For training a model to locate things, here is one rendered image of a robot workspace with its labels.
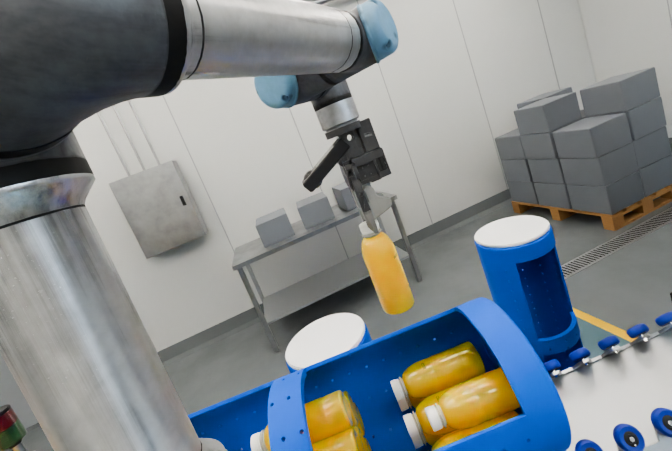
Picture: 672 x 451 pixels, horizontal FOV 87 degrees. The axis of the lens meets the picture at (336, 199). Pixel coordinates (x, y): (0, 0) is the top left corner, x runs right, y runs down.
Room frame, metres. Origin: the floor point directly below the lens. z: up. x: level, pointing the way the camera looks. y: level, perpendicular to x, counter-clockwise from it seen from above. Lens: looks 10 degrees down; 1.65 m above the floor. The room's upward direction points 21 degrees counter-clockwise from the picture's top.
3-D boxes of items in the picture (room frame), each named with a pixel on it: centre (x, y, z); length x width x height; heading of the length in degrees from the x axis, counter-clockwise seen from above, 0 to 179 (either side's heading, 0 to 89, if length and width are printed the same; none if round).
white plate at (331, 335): (1.07, 0.20, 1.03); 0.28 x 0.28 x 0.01
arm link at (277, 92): (0.59, -0.01, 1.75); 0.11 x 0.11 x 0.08; 54
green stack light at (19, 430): (0.94, 1.11, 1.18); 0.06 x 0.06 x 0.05
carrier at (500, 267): (1.33, -0.61, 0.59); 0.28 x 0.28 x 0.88
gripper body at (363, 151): (0.68, -0.07, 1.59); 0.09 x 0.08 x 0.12; 92
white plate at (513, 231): (1.33, -0.61, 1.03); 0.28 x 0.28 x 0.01
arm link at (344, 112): (0.68, -0.06, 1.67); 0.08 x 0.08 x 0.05
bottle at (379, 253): (0.68, -0.04, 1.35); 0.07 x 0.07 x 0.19
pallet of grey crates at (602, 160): (3.45, -2.42, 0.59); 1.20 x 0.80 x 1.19; 11
